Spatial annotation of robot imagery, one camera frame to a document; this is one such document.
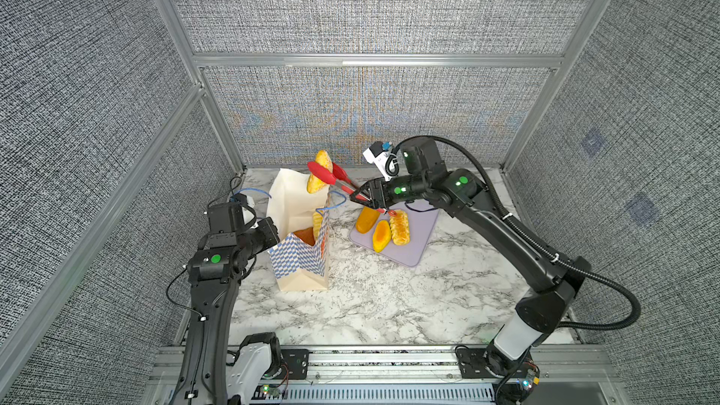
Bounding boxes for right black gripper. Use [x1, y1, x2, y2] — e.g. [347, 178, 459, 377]
[351, 173, 433, 209]

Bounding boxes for dark orange oval bread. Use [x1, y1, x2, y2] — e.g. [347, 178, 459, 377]
[294, 227, 316, 247]

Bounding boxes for red kitchen tongs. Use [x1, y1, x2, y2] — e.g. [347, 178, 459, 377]
[306, 160, 398, 218]

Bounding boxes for golden oval bread roll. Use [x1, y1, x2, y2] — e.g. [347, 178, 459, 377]
[307, 150, 336, 194]

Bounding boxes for ridged yellow spiral bread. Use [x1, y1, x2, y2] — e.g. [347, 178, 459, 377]
[312, 211, 324, 241]

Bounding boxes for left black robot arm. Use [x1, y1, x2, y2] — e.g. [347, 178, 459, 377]
[171, 217, 279, 404]

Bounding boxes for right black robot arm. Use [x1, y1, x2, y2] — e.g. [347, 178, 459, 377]
[350, 169, 582, 378]

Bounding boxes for long orange baguette bread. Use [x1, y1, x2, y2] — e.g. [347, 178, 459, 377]
[355, 207, 381, 234]

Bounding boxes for lilac plastic tray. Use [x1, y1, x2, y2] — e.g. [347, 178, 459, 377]
[348, 198, 441, 268]

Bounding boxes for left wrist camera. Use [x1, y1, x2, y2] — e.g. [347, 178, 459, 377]
[206, 193, 258, 234]

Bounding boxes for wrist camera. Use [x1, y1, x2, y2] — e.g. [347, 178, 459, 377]
[206, 193, 258, 234]
[363, 136, 447, 181]

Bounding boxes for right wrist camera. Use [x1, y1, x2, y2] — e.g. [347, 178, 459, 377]
[363, 136, 447, 181]

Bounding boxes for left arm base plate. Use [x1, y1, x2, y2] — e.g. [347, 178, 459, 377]
[262, 349, 311, 383]

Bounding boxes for aluminium front rail frame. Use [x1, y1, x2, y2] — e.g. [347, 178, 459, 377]
[139, 344, 631, 405]

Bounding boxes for black corrugated cable conduit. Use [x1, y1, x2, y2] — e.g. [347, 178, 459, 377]
[393, 134, 642, 332]

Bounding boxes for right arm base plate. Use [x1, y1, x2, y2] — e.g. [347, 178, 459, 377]
[454, 345, 508, 379]

